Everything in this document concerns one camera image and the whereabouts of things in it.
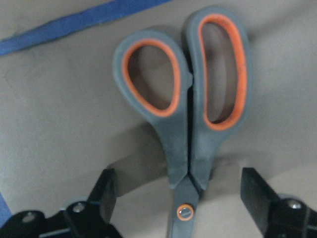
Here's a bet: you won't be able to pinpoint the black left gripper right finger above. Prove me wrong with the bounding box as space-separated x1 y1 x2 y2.
240 167 280 236

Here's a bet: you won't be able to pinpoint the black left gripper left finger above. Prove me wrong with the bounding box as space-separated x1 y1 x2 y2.
87 169 116 223

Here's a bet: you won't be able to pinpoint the grey orange handled scissors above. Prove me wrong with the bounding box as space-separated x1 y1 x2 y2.
112 6 252 238

